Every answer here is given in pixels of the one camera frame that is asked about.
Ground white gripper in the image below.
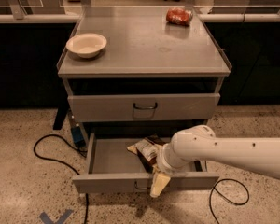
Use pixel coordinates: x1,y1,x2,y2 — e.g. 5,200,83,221
150,143,189,198

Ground brown chip bag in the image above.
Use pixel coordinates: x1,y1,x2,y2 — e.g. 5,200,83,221
127,134,165,173

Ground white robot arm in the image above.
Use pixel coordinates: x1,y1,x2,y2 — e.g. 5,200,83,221
150,125,280,198

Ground grey open lower drawer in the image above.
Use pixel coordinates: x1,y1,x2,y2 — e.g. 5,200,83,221
73,133,219,193

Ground grey upper drawer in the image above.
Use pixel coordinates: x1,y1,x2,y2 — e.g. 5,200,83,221
68,93,220,122

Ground grey metal drawer cabinet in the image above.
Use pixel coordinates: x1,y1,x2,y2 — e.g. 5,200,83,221
56,6,232,173

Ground red chip bag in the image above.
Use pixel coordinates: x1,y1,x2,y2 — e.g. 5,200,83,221
166,7,192,26

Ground dark counter cabinet row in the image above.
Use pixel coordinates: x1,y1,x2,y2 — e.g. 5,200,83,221
0,20,280,107

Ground blue power box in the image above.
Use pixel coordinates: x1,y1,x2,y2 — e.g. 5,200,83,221
71,126,85,147

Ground white bowl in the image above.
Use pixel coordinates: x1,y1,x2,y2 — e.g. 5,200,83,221
66,33,107,59

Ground black cable right floor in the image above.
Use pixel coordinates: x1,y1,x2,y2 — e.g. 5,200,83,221
208,178,250,224

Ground black cable floor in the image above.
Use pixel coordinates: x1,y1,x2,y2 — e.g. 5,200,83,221
33,133,91,224
208,178,250,224

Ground black cable left floor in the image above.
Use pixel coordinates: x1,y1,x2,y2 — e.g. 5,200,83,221
33,133,91,224

